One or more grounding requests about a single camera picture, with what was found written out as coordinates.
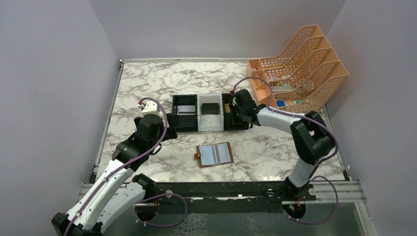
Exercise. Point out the white middle tray box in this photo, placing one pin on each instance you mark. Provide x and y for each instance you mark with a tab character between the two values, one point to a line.
210	115

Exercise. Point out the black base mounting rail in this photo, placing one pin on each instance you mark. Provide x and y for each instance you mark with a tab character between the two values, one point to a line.
220	197

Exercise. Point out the gold card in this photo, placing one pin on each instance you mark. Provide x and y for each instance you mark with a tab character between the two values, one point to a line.
227	108

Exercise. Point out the black cards in tray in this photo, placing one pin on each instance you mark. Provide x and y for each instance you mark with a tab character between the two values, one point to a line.
210	109

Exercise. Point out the brown leather card holder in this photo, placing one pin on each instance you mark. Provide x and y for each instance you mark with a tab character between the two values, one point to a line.
214	155

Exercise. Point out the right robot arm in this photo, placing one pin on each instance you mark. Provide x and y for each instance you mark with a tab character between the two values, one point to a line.
312	139

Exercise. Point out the black left tray box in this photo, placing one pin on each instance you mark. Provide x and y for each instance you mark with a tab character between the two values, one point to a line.
185	123

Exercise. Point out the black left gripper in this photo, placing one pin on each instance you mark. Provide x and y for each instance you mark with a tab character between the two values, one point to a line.
170	132

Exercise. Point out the black right tray box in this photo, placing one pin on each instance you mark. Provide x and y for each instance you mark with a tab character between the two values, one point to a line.
231	121

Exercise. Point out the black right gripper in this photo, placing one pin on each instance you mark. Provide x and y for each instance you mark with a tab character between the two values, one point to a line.
236	108

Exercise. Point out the black tray box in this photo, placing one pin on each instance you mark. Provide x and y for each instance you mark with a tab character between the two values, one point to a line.
185	123
231	121

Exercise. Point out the silver card in tray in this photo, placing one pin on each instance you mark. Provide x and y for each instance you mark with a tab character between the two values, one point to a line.
186	109

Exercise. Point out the orange plastic file organizer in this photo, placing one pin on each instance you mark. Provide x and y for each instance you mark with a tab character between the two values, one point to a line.
302	78

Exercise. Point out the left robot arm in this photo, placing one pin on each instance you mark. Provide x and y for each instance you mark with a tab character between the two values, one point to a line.
117	189

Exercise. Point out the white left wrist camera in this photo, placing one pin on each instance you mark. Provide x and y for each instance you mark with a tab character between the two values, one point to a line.
149	108

